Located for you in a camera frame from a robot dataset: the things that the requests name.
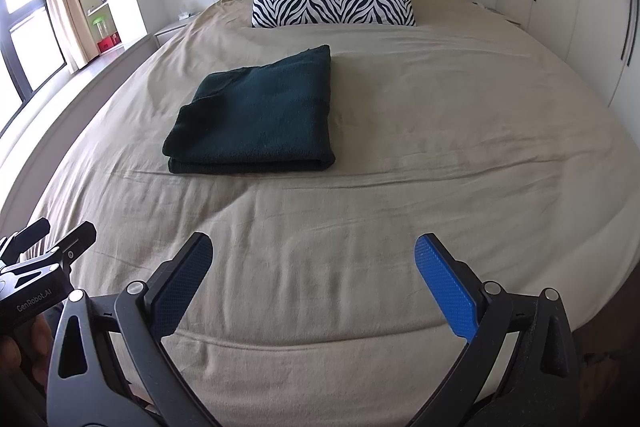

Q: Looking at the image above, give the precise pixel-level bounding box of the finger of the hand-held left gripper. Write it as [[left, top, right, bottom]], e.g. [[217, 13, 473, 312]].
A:
[[0, 218, 52, 264], [44, 221, 98, 269]]

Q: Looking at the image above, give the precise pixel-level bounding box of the person's left hand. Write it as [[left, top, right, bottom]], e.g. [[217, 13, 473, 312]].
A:
[[0, 302, 62, 389]]

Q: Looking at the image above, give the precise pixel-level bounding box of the bed with beige sheet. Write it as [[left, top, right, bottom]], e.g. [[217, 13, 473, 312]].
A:
[[0, 0, 626, 427]]

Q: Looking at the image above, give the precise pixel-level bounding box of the white wardrobe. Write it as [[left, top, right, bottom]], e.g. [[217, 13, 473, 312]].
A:
[[500, 0, 640, 108]]

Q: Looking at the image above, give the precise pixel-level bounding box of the black framed window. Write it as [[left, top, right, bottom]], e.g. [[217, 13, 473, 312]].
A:
[[0, 0, 69, 114]]

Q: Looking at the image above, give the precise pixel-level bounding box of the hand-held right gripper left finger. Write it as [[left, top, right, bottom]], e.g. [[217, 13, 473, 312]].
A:
[[46, 232, 221, 427]]

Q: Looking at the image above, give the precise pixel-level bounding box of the white nightstand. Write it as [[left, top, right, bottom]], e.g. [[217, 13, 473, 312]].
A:
[[470, 2, 523, 28], [154, 9, 203, 46]]

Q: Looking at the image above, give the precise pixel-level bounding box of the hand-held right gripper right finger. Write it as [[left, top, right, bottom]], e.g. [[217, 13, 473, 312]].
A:
[[407, 233, 588, 427]]

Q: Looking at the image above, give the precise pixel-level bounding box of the dark green knit sweater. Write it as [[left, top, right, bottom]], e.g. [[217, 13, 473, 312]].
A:
[[161, 44, 337, 175]]

